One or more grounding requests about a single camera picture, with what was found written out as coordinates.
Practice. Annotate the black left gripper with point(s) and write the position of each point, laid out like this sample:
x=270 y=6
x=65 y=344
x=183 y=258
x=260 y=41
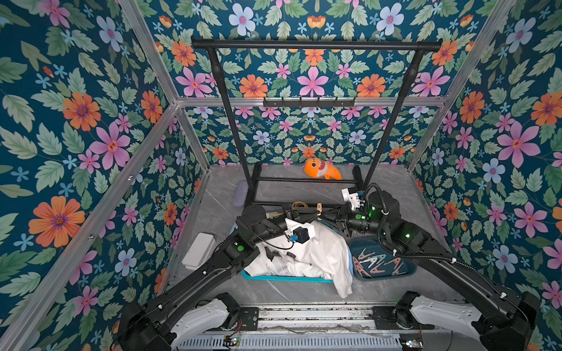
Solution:
x=300 y=216

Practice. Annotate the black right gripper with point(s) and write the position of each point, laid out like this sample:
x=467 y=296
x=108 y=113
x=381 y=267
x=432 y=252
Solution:
x=338 y=217

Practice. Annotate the beige wooden clothespin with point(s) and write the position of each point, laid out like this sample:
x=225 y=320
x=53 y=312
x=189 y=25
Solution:
x=319 y=209

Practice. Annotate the white t-shirt black print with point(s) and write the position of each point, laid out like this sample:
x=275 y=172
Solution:
x=307 y=259

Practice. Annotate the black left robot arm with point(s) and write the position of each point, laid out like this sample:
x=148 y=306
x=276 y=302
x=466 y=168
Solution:
x=181 y=313

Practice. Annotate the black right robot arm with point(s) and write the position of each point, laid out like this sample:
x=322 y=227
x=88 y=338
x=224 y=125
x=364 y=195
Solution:
x=498 y=317

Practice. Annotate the dark teal clothespin tray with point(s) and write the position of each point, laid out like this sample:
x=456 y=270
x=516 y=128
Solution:
x=370 y=261

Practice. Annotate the orange fish plush toy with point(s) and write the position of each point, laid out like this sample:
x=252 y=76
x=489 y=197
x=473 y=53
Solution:
x=318 y=168

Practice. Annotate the teal laundry basket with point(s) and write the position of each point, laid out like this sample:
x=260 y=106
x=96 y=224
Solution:
x=285 y=277

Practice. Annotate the black clothes rack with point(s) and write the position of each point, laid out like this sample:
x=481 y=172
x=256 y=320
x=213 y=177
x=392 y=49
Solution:
x=394 y=90

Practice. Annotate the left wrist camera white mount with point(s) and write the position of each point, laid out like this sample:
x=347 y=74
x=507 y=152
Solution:
x=299 y=232

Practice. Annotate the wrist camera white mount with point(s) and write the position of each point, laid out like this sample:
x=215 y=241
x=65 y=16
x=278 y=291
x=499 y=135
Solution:
x=354 y=197
x=299 y=232

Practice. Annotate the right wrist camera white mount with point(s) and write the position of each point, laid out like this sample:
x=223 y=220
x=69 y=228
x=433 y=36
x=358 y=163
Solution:
x=354 y=197

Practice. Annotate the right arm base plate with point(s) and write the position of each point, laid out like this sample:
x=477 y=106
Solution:
x=390 y=316

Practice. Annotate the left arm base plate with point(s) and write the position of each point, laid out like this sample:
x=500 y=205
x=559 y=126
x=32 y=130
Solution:
x=246 y=319

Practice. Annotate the black wall hook rail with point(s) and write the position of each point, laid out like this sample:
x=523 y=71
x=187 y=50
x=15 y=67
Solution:
x=314 y=102

